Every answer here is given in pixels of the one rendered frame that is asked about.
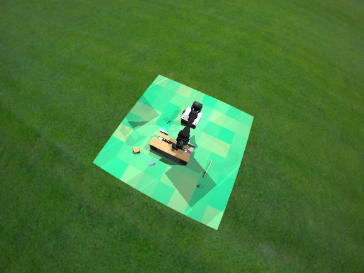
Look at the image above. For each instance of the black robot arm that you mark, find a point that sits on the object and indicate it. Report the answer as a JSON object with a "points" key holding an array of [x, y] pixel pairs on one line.
{"points": [[184, 134]]}

